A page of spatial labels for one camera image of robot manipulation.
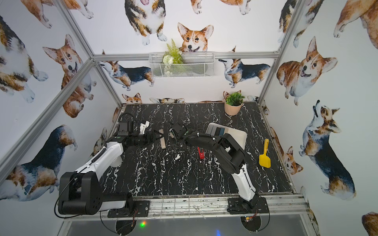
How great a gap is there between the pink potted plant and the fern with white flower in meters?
0.42

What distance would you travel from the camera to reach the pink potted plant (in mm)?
1058

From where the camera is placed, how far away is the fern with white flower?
0.81 meters
